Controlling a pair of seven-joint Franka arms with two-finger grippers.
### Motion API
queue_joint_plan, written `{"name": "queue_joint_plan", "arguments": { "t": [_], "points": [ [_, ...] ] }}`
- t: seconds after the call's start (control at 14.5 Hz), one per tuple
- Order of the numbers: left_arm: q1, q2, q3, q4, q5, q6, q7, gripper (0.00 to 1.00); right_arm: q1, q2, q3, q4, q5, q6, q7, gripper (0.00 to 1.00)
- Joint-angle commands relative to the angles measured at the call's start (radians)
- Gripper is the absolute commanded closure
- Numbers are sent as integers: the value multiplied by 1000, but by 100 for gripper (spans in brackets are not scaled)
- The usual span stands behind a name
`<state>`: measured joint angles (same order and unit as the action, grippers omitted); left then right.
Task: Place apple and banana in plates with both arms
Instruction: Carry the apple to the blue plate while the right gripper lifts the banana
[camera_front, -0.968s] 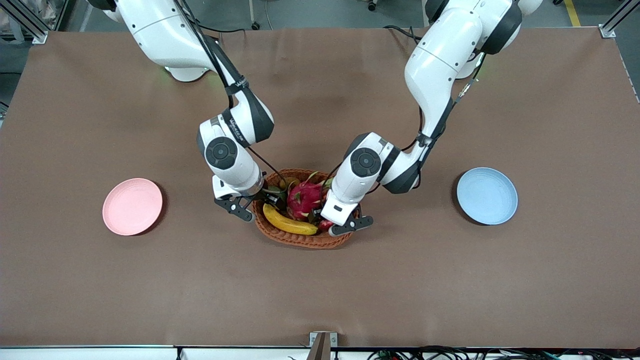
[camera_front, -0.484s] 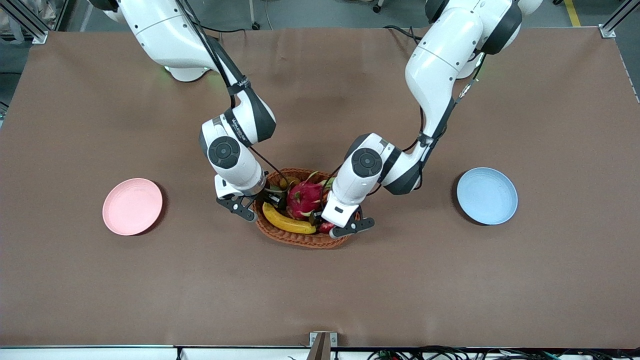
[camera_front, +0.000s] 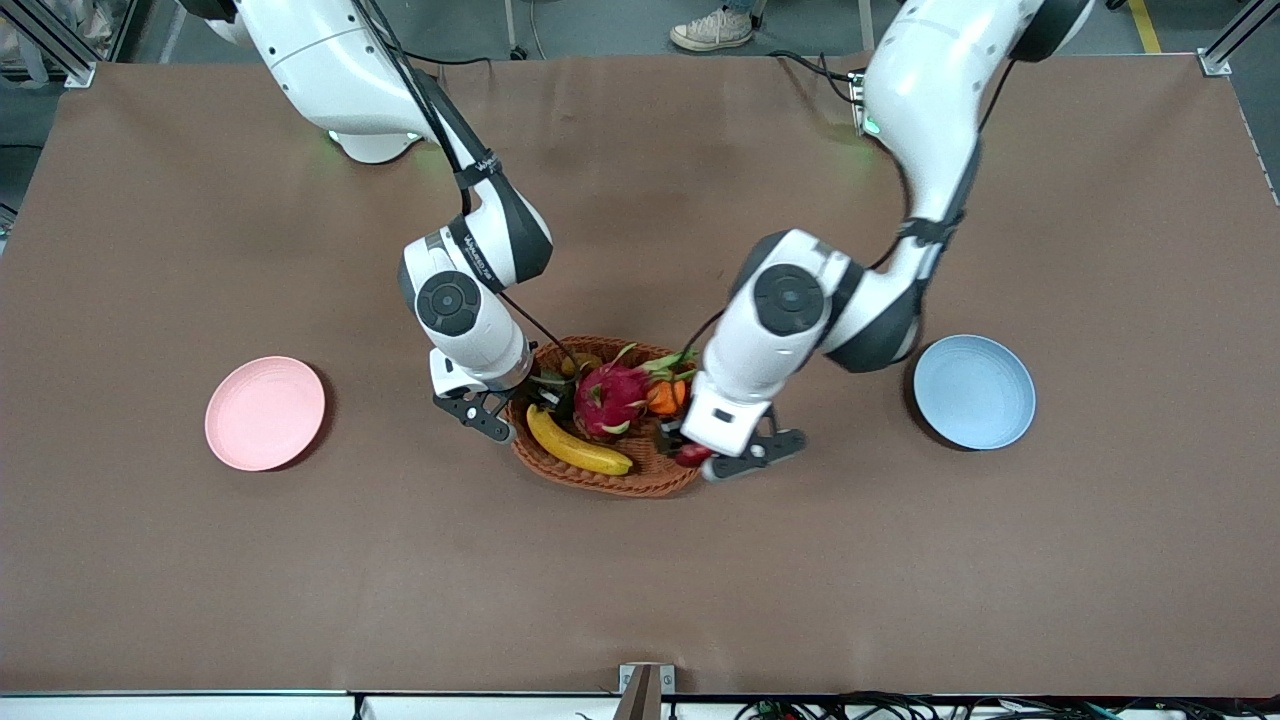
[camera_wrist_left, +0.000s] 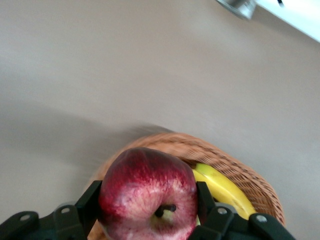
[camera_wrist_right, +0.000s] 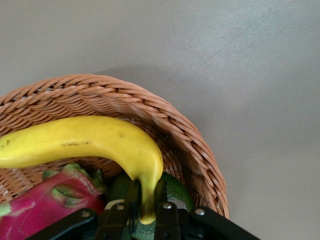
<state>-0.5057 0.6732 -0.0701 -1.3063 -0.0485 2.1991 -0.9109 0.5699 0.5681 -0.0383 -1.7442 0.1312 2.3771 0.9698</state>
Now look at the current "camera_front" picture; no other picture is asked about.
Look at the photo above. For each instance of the white sneaker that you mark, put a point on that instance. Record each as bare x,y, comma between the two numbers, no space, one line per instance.
712,30

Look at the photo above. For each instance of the dark green avocado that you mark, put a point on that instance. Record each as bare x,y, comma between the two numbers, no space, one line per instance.
566,403

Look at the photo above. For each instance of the orange fruit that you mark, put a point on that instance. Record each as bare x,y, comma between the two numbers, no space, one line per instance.
665,398

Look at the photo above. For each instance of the brown wicker basket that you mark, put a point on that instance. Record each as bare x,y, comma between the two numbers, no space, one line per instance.
620,482

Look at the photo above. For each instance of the brown kiwi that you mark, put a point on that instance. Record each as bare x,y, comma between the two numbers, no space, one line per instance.
588,363

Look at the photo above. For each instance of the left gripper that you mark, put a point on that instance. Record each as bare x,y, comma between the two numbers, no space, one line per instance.
671,436

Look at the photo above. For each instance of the grey metal camera mount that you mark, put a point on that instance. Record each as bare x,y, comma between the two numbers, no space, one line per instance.
645,690

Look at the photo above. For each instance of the white table edge rail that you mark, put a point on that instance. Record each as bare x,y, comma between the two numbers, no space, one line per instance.
180,706

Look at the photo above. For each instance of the blue plate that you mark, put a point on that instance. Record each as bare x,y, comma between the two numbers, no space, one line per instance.
980,395

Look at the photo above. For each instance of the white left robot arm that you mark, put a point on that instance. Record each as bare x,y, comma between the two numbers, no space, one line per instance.
800,305

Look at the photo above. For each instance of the aluminium frame post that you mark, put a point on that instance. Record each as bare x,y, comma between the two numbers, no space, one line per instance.
1235,45
60,45

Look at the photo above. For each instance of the red apple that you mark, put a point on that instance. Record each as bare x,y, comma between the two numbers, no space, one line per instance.
692,456

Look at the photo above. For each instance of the pink plate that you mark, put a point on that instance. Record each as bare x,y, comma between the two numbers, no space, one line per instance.
265,413

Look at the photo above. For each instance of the yellow banana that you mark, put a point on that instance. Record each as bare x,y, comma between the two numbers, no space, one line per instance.
580,450

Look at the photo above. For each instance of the pink dragon fruit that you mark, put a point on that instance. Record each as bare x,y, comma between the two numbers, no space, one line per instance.
612,395

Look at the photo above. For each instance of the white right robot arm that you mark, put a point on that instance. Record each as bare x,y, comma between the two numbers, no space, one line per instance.
470,300

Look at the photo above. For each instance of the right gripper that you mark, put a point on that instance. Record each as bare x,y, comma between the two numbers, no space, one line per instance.
533,386

